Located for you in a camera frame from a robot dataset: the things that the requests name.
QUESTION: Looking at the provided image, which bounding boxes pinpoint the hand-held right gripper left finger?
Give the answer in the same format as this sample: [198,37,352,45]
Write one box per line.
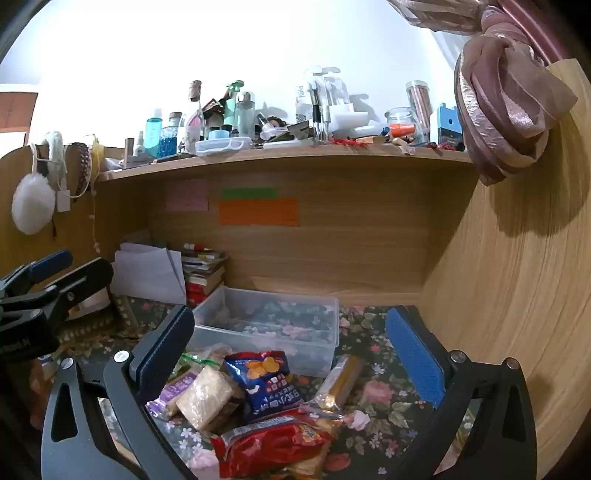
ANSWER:
[41,305,195,480]

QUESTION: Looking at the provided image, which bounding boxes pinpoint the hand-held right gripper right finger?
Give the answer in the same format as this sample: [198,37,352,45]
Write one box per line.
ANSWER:
[385,305,539,480]

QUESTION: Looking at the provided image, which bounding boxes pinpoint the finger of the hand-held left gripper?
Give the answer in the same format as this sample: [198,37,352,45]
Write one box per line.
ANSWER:
[44,257,114,324]
[0,250,74,301]

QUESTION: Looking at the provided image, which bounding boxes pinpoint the purple wafer packet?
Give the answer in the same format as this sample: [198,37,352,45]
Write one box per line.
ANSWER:
[147,364,204,418]

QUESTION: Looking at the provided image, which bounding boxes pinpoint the beige cracker packet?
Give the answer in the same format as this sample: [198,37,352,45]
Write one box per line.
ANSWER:
[175,367,234,430]

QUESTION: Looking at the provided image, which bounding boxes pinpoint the gold bar packet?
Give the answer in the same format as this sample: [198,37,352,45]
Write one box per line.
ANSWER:
[307,354,365,411]

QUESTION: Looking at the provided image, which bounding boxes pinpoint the blue chip bag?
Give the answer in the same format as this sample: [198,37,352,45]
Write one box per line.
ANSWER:
[224,351,305,421]

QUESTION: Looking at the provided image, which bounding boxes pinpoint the clear plastic container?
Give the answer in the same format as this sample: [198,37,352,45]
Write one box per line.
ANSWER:
[191,285,340,377]

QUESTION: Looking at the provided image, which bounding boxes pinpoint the red snack bag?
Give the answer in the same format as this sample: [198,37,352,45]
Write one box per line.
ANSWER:
[212,408,345,480]

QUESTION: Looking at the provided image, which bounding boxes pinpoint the white folded papers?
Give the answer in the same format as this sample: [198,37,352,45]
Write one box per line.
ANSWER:
[111,240,188,305]

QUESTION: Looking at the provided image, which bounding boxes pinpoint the white fluffy pompom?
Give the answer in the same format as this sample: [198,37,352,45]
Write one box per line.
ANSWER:
[11,173,56,235]

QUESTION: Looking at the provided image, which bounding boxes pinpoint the dark floral tablecloth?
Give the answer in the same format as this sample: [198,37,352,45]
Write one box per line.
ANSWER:
[28,291,476,480]

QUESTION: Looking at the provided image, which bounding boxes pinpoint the stack of books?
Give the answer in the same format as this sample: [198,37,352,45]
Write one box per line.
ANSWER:
[182,249,227,308]

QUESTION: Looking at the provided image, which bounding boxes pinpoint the brown headband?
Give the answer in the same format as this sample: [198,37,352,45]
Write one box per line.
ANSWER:
[68,142,94,200]

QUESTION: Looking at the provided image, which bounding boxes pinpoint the white fluffy headband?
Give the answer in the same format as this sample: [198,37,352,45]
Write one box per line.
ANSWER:
[42,131,68,191]

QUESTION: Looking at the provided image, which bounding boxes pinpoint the wooden desk hutch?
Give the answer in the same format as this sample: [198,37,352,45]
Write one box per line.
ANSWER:
[0,58,591,416]

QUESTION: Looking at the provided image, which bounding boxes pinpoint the pink paper note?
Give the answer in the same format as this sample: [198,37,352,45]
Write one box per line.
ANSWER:
[166,181,209,212]

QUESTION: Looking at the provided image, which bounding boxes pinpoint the blue liquid bottle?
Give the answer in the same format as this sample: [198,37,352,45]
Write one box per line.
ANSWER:
[161,112,184,158]
[144,108,165,160]

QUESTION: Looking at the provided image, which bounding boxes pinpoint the orange paper note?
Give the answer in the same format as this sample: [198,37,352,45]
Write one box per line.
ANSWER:
[218,198,300,227]

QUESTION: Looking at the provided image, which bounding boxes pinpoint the green paper note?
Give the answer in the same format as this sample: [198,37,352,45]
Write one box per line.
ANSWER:
[222,188,280,200]

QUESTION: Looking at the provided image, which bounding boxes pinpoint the clear flat plastic box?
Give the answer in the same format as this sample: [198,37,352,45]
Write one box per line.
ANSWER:
[195,137,256,156]

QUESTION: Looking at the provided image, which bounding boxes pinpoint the pale green bottle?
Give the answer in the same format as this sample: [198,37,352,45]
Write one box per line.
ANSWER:
[235,91,256,138]

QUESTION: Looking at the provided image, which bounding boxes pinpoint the blue box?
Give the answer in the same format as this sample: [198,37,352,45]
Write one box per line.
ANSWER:
[431,102,463,147]

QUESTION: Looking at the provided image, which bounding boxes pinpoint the short glass jar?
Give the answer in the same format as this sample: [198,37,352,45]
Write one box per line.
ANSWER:
[385,107,419,145]

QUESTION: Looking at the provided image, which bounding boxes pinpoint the tall clear jar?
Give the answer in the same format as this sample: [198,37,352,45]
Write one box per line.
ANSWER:
[405,80,433,144]

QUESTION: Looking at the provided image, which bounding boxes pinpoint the pink scarf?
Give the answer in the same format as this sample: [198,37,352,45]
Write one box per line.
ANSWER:
[388,0,579,186]

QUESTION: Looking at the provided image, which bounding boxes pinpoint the white pump bottle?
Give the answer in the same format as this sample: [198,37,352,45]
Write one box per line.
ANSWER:
[294,69,324,125]

